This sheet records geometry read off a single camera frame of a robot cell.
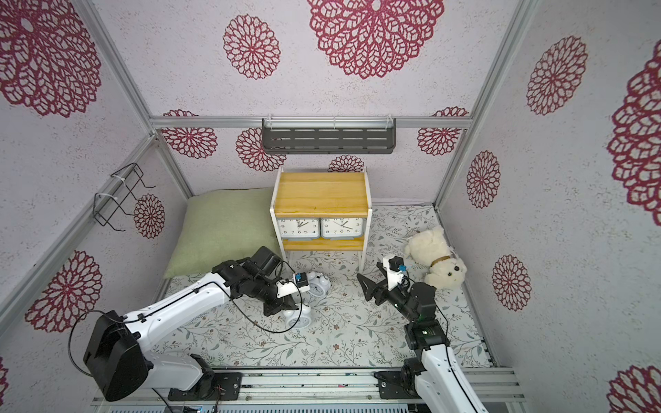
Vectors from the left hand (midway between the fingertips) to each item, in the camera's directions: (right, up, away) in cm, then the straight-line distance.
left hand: (290, 306), depth 78 cm
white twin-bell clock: (+9, +5, +7) cm, 12 cm away
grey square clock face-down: (+2, +23, +9) cm, 25 cm away
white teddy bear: (+50, +16, +19) cm, 56 cm away
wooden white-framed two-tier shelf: (+10, +34, 0) cm, 35 cm away
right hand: (+23, +12, -2) cm, 26 cm away
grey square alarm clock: (+16, +23, +9) cm, 30 cm away
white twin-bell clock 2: (+4, -5, +2) cm, 7 cm away
